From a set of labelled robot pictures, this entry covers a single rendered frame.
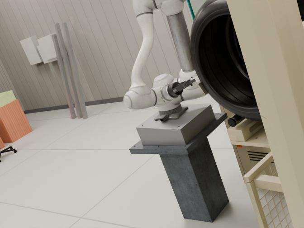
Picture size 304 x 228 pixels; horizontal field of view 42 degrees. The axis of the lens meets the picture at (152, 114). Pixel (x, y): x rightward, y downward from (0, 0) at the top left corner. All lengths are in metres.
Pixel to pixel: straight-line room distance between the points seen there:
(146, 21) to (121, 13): 3.97
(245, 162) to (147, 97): 1.11
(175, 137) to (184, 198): 0.57
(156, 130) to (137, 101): 0.44
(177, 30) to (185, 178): 0.99
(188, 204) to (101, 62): 4.49
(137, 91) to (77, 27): 5.03
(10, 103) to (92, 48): 1.78
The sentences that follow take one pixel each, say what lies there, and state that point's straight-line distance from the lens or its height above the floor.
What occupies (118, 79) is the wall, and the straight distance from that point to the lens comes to 6.80.
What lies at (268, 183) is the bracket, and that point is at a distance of 1.13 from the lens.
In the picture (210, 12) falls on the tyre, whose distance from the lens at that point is 1.63.
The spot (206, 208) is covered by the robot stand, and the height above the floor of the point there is 0.12.
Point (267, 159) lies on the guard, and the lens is 1.21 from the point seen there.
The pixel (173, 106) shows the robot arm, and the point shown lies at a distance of 2.55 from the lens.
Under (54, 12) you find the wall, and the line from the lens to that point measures 7.41.
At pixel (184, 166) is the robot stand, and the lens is 2.64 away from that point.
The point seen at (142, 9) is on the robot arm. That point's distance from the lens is 2.29.
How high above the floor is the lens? 1.56
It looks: 16 degrees down
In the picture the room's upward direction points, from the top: 21 degrees counter-clockwise
